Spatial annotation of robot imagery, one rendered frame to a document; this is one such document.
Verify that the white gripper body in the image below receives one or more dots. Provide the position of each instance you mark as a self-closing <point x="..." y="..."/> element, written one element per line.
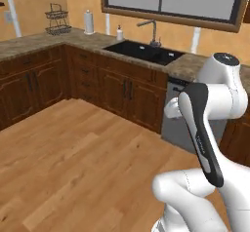
<point x="172" y="109"/>

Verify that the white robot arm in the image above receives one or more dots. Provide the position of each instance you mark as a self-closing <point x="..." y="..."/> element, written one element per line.
<point x="224" y="99"/>

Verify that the grey dishwasher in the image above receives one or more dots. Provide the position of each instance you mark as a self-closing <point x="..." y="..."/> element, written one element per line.
<point x="174" y="130"/>

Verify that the brown wooden cupboard run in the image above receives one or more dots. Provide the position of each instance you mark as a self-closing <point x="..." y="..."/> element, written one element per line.
<point x="29" y="83"/>
<point x="114" y="86"/>
<point x="237" y="141"/>

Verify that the black kitchen sink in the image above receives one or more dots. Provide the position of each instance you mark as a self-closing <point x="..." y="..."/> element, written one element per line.
<point x="143" y="52"/>

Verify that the grey sink tap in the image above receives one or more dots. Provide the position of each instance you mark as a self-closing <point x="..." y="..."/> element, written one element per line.
<point x="153" y="31"/>

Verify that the white soap dispenser bottle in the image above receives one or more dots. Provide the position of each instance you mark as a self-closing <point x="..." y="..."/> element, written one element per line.
<point x="119" y="34"/>

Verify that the brown framed window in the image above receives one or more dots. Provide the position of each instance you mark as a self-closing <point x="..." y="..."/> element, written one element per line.
<point x="169" y="2"/>

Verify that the white paper towel roll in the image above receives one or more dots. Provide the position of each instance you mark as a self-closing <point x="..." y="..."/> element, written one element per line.
<point x="89" y="22"/>

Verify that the white wall socket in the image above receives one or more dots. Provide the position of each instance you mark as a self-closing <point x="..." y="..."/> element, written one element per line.
<point x="8" y="17"/>

